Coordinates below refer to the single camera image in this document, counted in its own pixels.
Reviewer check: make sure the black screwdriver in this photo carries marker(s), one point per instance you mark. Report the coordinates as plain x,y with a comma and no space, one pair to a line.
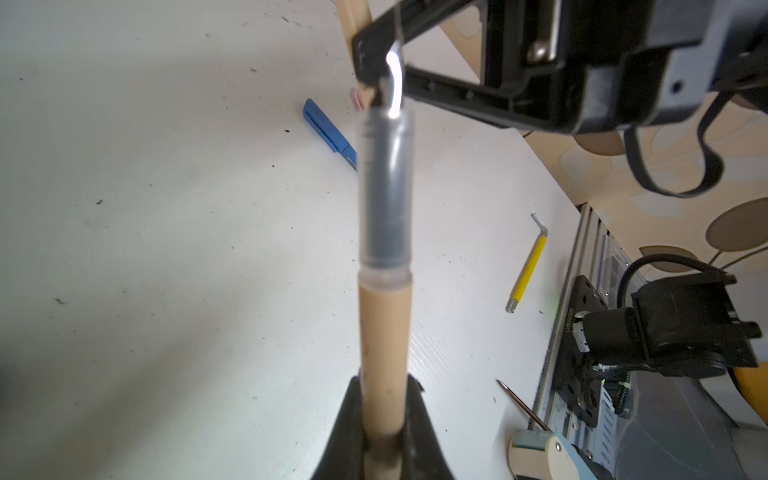
523,406

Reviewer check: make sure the beige pen cap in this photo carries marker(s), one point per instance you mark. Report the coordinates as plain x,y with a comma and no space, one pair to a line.
354,16

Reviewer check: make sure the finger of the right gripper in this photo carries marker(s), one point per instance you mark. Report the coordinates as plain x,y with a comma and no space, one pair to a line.
462,22

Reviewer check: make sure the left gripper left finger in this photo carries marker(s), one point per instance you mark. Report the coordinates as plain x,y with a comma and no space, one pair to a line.
344,451

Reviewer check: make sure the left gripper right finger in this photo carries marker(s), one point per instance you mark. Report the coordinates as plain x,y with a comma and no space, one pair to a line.
422,455

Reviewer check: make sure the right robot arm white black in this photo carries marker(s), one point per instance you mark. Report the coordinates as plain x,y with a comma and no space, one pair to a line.
681,326

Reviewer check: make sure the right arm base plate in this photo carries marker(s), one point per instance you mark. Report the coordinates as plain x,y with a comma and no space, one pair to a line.
592,336

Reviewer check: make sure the beige pen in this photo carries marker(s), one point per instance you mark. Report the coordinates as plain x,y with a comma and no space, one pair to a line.
385,171

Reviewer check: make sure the aluminium front rail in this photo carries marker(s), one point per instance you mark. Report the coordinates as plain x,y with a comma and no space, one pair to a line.
598,256

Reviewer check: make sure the beige blue utility tool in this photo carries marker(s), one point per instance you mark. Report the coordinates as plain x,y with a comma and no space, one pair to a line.
542,455

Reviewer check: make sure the blue pen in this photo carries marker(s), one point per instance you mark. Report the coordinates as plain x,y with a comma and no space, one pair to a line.
328,132

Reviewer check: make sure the pink pen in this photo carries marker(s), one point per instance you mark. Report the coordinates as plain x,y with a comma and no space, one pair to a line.
358,99

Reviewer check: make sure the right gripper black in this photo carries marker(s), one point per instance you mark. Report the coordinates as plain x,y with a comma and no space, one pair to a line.
577,67

